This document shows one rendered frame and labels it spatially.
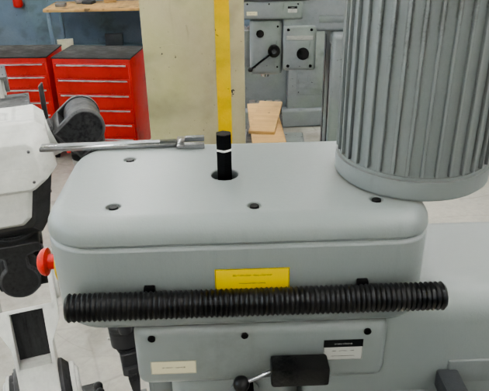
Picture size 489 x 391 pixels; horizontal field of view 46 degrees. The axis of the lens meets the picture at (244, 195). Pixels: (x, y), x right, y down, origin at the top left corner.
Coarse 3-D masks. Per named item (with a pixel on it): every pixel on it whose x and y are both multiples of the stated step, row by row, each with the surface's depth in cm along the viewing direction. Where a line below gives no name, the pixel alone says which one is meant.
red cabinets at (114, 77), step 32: (0, 64) 524; (32, 64) 524; (64, 64) 520; (96, 64) 518; (128, 64) 516; (32, 96) 538; (64, 96) 534; (96, 96) 530; (128, 96) 527; (128, 128) 542
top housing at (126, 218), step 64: (64, 192) 74; (128, 192) 73; (192, 192) 73; (256, 192) 73; (320, 192) 73; (64, 256) 69; (128, 256) 68; (192, 256) 68; (256, 256) 69; (320, 256) 69; (384, 256) 70; (128, 320) 72; (192, 320) 73; (256, 320) 74
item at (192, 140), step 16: (48, 144) 87; (64, 144) 87; (80, 144) 86; (96, 144) 86; (112, 144) 86; (128, 144) 86; (144, 144) 86; (160, 144) 87; (176, 144) 86; (192, 144) 86
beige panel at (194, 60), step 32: (160, 0) 232; (192, 0) 232; (224, 0) 232; (160, 32) 237; (192, 32) 238; (224, 32) 238; (160, 64) 243; (192, 64) 244; (224, 64) 244; (160, 96) 249; (192, 96) 250; (224, 96) 250; (160, 128) 256; (192, 128) 256; (224, 128) 257
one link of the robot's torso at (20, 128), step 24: (24, 96) 154; (0, 120) 136; (24, 120) 136; (48, 120) 143; (0, 144) 132; (24, 144) 134; (0, 168) 134; (24, 168) 136; (48, 168) 140; (0, 192) 136; (24, 192) 139; (48, 192) 145; (0, 216) 140; (24, 216) 142; (0, 240) 148
